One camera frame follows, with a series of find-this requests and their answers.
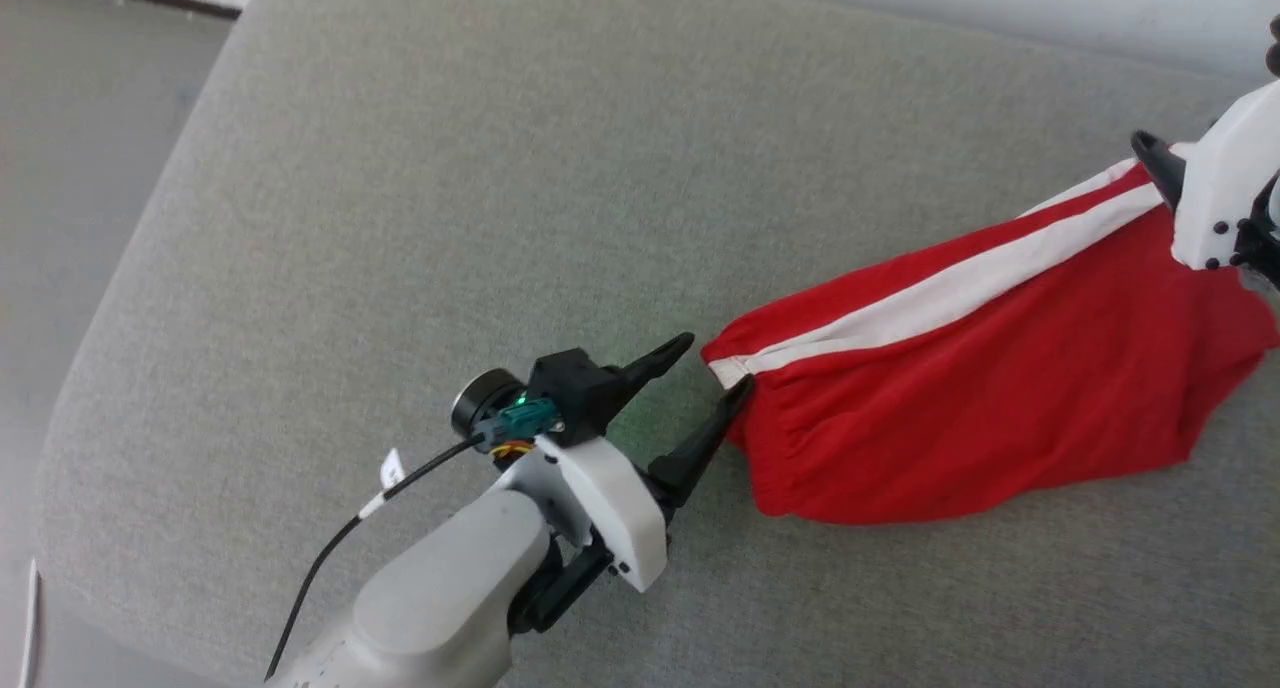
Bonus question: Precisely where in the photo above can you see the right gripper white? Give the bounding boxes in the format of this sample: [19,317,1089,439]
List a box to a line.
[1131,78,1280,272]

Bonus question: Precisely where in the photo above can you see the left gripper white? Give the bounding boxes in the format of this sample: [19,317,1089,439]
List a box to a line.
[497,332,757,595]

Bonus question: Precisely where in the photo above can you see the red shorts with white stripe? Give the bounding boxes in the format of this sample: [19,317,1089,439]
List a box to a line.
[700,143,1280,526]

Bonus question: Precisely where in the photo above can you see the grey fabric couch cushion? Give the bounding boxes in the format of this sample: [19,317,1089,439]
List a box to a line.
[30,0,1280,688]

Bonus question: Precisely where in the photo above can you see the white flat panel edge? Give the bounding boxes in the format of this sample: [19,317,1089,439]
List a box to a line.
[17,558,42,688]

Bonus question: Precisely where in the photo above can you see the black cable with white tag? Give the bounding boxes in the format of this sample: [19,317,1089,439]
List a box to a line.
[263,438,486,682]

